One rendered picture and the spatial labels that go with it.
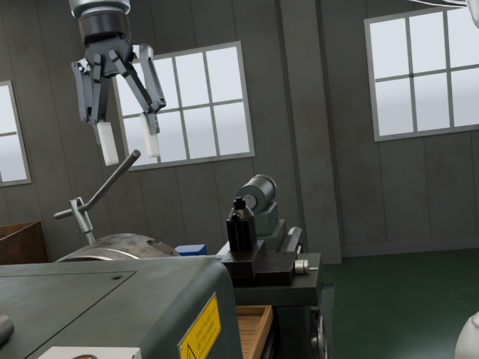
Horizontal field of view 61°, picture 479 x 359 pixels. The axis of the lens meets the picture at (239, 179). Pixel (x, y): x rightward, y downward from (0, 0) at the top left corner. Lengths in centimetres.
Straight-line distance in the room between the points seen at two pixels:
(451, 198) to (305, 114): 157
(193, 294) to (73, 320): 11
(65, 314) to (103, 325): 6
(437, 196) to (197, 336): 387
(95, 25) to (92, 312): 43
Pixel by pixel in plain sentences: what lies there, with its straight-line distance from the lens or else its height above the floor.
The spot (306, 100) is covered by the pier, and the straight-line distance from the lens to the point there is 378.
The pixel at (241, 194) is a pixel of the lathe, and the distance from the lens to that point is 177.
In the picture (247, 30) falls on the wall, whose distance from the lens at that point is 407.
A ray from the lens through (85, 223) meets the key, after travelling 76.
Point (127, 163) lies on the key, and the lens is 59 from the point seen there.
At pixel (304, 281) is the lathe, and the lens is 126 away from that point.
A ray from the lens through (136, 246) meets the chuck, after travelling 72.
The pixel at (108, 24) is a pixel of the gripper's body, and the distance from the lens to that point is 68.
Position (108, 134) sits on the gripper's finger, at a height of 142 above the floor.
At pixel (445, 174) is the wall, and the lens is 419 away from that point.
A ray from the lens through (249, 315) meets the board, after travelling 118.
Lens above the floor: 141
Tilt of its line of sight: 7 degrees down
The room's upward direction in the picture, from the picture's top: 8 degrees counter-clockwise
